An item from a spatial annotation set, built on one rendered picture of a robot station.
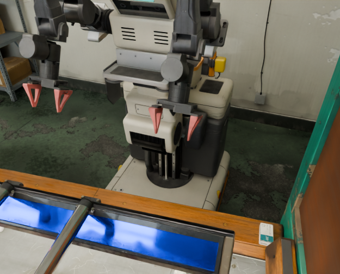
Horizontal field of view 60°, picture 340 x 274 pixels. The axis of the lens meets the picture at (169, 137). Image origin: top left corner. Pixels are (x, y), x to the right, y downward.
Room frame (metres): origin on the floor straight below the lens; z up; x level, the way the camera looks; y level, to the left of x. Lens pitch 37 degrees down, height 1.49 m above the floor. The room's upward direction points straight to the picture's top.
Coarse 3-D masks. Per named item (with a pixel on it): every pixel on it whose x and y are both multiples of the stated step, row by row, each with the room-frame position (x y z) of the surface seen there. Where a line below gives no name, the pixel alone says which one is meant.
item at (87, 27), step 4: (96, 4) 1.13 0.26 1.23; (96, 8) 1.11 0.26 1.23; (100, 8) 1.14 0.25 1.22; (104, 8) 1.16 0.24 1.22; (108, 8) 1.15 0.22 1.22; (96, 12) 1.10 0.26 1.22; (100, 12) 1.11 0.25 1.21; (96, 16) 1.10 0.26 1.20; (100, 16) 1.10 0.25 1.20; (96, 20) 1.10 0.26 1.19; (100, 20) 1.10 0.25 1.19; (80, 24) 1.15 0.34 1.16; (88, 24) 1.10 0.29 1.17; (92, 24) 1.09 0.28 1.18; (96, 24) 1.10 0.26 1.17; (100, 24) 1.11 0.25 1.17; (84, 28) 1.13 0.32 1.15; (88, 28) 1.13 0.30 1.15; (92, 28) 1.11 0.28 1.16; (96, 28) 1.11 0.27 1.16; (100, 28) 1.11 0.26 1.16; (104, 32) 1.11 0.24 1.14
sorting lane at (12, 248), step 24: (0, 240) 0.50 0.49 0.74; (24, 240) 0.50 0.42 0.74; (48, 240) 0.50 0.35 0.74; (0, 264) 0.43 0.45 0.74; (24, 264) 0.43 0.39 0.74; (72, 264) 0.43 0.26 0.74; (96, 264) 0.43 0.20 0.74; (120, 264) 0.43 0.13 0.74; (144, 264) 0.43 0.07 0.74; (240, 264) 0.43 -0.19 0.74; (264, 264) 0.43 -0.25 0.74
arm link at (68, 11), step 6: (66, 0) 1.03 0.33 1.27; (72, 0) 1.03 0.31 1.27; (66, 6) 1.02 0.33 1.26; (72, 6) 1.01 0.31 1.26; (66, 12) 1.01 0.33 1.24; (72, 12) 1.00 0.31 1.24; (66, 18) 1.02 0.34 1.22; (72, 18) 1.01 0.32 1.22; (78, 18) 1.00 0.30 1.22; (72, 24) 1.04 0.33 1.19; (84, 24) 1.02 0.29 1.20
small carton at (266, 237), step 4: (260, 224) 0.53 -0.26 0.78; (264, 224) 0.53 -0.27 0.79; (268, 224) 0.53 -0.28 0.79; (260, 228) 0.51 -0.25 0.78; (264, 228) 0.51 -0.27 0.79; (268, 228) 0.51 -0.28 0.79; (272, 228) 0.51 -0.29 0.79; (260, 232) 0.50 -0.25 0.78; (264, 232) 0.50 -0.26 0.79; (268, 232) 0.50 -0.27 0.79; (272, 232) 0.50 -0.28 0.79; (260, 236) 0.48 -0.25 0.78; (264, 236) 0.48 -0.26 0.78; (268, 236) 0.48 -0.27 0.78; (272, 236) 0.48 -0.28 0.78; (260, 240) 0.47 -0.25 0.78; (264, 240) 0.47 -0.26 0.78; (268, 240) 0.47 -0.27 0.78; (272, 240) 0.47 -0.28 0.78; (260, 244) 0.47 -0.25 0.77; (264, 244) 0.47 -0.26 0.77; (268, 244) 0.47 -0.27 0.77
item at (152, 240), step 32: (32, 192) 0.35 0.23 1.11; (0, 224) 0.33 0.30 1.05; (32, 224) 0.32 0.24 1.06; (64, 224) 0.31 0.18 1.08; (96, 224) 0.30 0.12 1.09; (128, 224) 0.29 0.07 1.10; (160, 224) 0.28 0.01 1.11; (192, 224) 0.28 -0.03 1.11; (128, 256) 0.27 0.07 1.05; (160, 256) 0.26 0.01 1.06; (192, 256) 0.25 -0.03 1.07; (224, 256) 0.24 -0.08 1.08
